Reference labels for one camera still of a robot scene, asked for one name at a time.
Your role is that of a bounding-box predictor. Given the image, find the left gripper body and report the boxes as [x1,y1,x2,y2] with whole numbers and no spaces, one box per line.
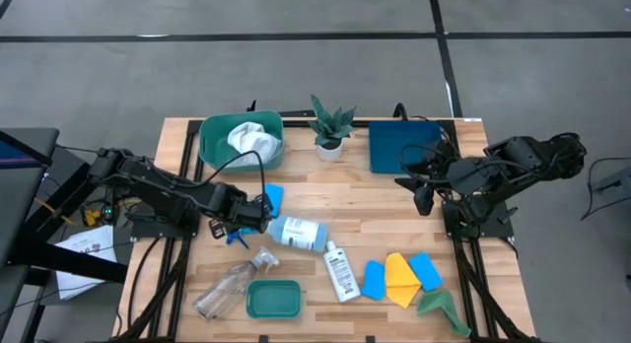
[208,182,275,240]

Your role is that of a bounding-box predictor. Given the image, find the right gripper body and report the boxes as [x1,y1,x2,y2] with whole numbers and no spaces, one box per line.
[412,158,457,217]

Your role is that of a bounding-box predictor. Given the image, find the blue sponge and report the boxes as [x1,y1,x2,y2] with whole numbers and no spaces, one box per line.
[361,259,386,302]
[263,182,286,219]
[407,250,445,293]

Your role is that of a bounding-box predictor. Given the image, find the blue-liquid spray bottle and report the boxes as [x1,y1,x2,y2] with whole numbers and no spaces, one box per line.
[225,214,330,254]

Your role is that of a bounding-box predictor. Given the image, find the white cloth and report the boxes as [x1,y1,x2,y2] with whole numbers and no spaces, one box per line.
[226,120,283,168]

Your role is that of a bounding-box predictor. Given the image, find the clear spray bottle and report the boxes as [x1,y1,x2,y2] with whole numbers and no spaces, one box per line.
[191,245,281,322]

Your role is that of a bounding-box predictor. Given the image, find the yellow cloth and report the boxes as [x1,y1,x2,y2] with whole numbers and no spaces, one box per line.
[384,251,423,309]

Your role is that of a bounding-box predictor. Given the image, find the white lotion bottle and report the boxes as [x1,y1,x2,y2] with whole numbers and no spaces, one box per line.
[322,240,362,304]

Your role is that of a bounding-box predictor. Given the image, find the green cloth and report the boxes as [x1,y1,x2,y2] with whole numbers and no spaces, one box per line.
[416,289,472,339]

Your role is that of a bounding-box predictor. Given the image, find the dark blue tray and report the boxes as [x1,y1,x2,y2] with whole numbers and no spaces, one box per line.
[368,119,444,175]

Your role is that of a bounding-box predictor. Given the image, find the large teal plastic bin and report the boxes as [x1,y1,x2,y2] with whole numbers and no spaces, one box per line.
[198,109,286,175]

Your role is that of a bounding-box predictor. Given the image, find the small teal plastic bin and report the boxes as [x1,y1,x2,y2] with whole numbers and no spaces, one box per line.
[245,279,303,320]

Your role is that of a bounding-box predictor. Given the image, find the snake plant in white pot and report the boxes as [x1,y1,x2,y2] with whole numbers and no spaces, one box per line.
[308,94,358,163]

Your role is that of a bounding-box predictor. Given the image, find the white paper sheets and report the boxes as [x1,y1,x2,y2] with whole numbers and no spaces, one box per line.
[53,224,118,302]

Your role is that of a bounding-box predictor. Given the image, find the grey floor stand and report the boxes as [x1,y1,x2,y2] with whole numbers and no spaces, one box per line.
[586,164,631,199]

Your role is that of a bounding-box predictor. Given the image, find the black side desk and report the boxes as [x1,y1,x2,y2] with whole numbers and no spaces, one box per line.
[0,127,130,343]

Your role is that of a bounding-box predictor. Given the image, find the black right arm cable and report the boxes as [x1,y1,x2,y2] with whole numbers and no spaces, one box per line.
[397,143,462,186]

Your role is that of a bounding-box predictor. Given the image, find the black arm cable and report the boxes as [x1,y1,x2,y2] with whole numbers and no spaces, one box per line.
[196,149,267,206]
[397,143,462,186]

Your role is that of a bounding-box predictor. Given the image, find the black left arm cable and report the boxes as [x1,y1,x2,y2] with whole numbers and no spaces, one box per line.
[196,149,267,206]

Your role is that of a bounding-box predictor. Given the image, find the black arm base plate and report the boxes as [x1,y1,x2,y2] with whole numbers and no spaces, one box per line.
[130,214,202,240]
[442,199,515,240]

